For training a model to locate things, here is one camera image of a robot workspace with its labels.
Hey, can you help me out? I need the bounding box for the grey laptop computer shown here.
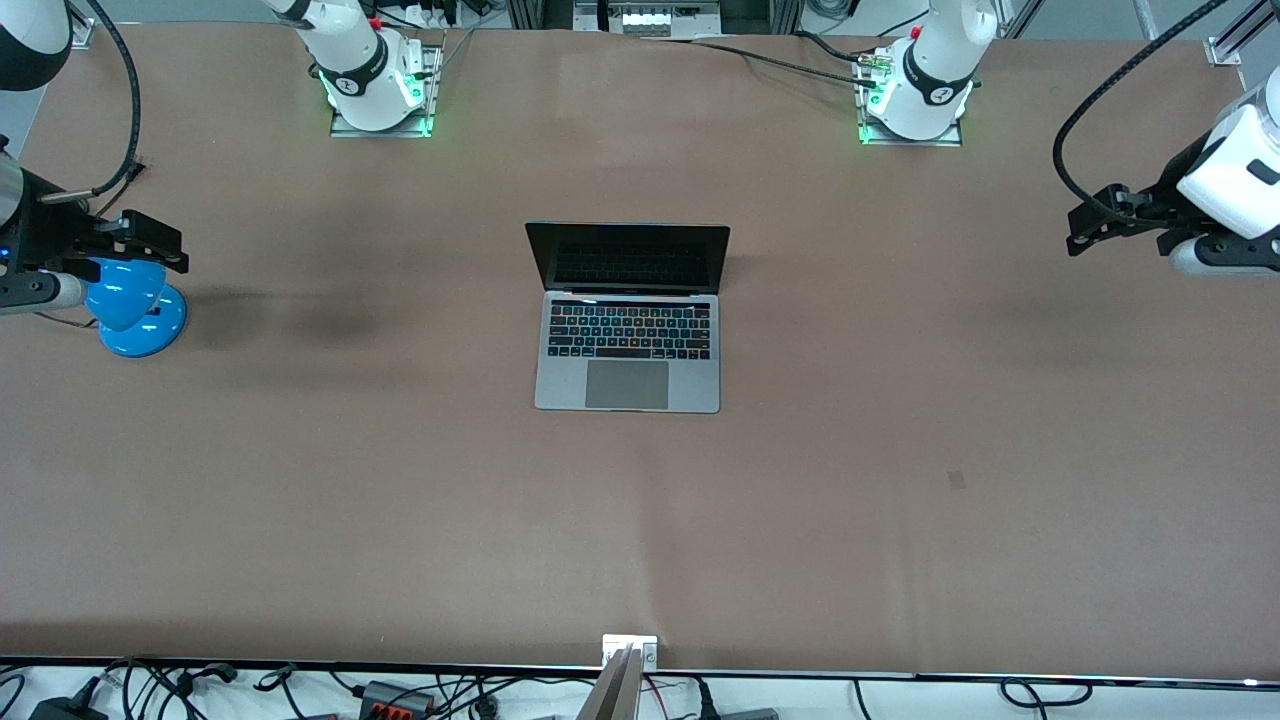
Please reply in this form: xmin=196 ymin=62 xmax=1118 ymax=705
xmin=525 ymin=222 xmax=732 ymax=415

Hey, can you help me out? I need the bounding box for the blue desk lamp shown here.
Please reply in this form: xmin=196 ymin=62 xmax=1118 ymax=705
xmin=84 ymin=257 xmax=189 ymax=359

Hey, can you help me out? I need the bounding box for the black power adapter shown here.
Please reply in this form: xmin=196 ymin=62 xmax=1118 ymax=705
xmin=27 ymin=694 xmax=113 ymax=720

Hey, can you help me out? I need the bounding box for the aluminium equipment rack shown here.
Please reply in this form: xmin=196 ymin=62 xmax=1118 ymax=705
xmin=505 ymin=0 xmax=803 ymax=39

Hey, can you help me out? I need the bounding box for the black orange connector block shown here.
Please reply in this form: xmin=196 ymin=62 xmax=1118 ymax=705
xmin=354 ymin=679 xmax=438 ymax=720

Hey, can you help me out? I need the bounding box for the black lamp power cable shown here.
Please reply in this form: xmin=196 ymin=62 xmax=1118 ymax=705
xmin=35 ymin=157 xmax=150 ymax=332

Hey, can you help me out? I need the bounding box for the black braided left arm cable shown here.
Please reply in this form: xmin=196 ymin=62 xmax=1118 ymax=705
xmin=1051 ymin=0 xmax=1230 ymax=217

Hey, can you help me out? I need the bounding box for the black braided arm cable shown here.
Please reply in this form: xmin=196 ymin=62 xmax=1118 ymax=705
xmin=40 ymin=0 xmax=147 ymax=207
xmin=1051 ymin=0 xmax=1230 ymax=217

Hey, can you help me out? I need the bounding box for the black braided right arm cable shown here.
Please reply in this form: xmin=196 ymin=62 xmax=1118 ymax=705
xmin=40 ymin=0 xmax=147 ymax=207

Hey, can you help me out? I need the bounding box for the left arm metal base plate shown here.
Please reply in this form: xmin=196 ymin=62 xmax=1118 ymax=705
xmin=856 ymin=50 xmax=967 ymax=149

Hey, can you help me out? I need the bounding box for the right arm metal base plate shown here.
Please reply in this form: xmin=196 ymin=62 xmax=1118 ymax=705
xmin=329 ymin=44 xmax=445 ymax=139

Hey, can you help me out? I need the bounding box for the black base power cable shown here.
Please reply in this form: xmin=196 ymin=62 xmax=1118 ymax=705
xmin=640 ymin=30 xmax=883 ymax=89

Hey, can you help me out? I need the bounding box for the tangled black floor cable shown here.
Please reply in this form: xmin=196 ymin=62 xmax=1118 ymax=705
xmin=105 ymin=657 xmax=301 ymax=720

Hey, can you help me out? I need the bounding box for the looped black floor cable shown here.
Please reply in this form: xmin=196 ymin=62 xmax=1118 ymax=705
xmin=999 ymin=677 xmax=1098 ymax=710

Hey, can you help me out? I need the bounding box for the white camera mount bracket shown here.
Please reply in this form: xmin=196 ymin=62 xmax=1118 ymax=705
xmin=601 ymin=633 xmax=660 ymax=670

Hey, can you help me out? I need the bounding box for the aluminium camera support bar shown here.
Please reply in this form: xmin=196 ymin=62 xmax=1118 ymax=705
xmin=574 ymin=645 xmax=647 ymax=720

